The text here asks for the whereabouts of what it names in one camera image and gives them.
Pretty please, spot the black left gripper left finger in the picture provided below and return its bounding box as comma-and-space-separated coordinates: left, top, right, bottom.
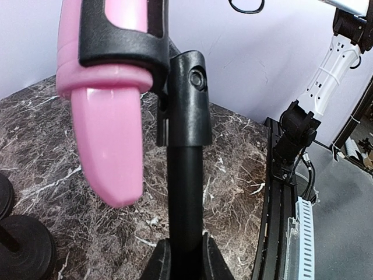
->
144, 239, 171, 280

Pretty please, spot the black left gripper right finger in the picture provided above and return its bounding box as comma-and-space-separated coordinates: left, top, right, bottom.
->
202, 233, 234, 280

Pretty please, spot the black stand of orange microphone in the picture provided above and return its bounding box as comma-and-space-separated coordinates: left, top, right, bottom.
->
1, 215, 57, 279

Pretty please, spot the pink microphone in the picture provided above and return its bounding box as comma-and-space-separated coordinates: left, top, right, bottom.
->
56, 1, 153, 208

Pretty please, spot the black stand of pink microphone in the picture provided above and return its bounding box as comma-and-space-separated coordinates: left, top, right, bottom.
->
77, 0, 212, 280

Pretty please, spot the black stand of purple microphone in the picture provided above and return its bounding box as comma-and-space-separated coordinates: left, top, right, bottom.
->
0, 174, 15, 219

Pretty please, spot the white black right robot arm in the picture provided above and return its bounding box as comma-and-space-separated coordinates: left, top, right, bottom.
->
273, 1, 372, 165

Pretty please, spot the black front rail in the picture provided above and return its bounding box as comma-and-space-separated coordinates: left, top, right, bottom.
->
251, 117, 295, 279

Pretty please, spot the white slotted cable duct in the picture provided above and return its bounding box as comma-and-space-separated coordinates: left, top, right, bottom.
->
296, 197, 315, 279

